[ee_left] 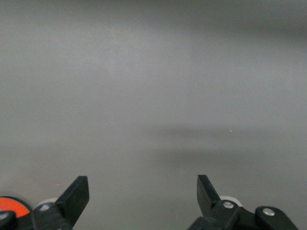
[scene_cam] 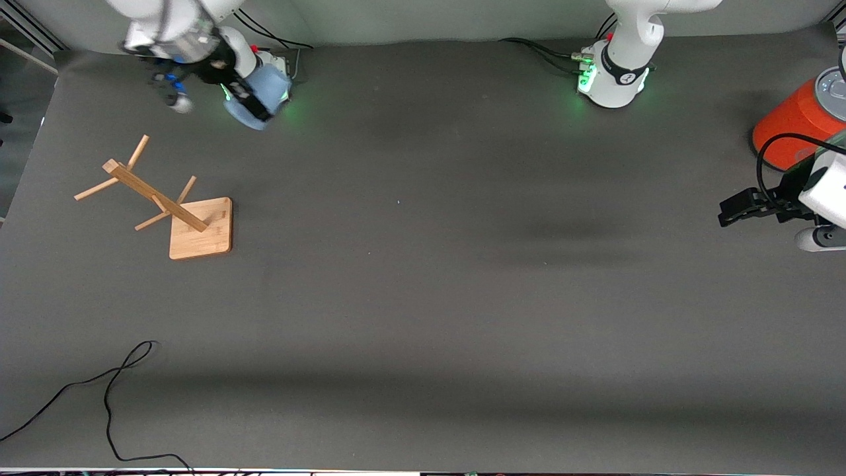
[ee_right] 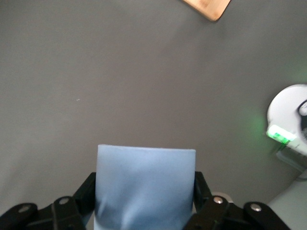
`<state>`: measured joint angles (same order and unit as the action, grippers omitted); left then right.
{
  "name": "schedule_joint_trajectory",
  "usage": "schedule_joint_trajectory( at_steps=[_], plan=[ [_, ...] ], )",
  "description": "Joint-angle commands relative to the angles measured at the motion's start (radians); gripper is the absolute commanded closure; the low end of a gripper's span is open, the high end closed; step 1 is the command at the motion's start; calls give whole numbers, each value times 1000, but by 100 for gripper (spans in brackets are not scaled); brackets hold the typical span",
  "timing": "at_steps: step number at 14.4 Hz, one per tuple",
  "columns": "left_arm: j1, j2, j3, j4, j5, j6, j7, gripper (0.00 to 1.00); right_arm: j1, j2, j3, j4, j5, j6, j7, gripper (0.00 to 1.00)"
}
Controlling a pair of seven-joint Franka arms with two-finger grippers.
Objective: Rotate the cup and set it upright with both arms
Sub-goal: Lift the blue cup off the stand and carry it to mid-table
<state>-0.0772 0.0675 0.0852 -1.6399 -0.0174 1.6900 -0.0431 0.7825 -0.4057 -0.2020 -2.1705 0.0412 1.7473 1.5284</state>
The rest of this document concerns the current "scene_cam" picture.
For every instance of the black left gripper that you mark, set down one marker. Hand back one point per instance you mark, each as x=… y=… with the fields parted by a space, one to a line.
x=782 y=198

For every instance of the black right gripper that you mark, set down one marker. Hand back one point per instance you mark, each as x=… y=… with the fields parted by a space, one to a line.
x=160 y=68

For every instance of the light blue plastic cup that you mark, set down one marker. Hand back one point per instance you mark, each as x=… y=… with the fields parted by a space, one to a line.
x=268 y=84

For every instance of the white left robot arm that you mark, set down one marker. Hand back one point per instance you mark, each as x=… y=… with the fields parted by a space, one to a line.
x=621 y=73

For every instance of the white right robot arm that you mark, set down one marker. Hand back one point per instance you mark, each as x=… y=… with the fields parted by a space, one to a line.
x=165 y=13

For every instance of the orange cylinder with grey lid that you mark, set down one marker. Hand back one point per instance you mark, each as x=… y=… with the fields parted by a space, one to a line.
x=790 y=132

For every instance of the wooden mug tree rack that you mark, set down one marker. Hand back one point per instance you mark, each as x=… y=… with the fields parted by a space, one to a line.
x=198 y=238

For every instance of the aluminium frame rail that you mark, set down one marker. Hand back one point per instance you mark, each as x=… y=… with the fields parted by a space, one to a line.
x=30 y=30

